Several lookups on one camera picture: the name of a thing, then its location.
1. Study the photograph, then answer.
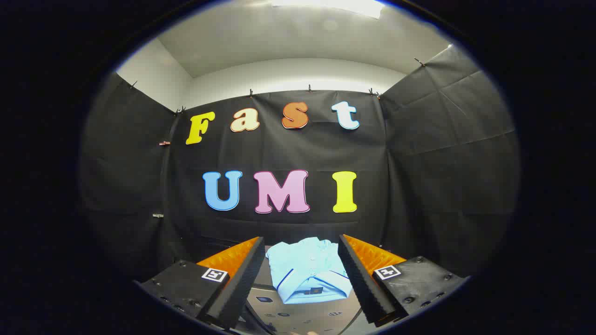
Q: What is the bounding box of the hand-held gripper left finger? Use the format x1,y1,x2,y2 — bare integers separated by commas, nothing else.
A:
139,236,266,330

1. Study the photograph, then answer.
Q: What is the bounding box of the black backdrop cloth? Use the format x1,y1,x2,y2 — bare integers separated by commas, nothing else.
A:
79,44,521,284

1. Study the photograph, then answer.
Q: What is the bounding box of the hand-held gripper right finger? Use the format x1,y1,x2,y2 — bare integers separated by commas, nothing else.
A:
338,234,467,325

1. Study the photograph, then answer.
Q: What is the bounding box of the light blue polo shirt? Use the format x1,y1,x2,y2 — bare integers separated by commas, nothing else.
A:
265,237,353,305

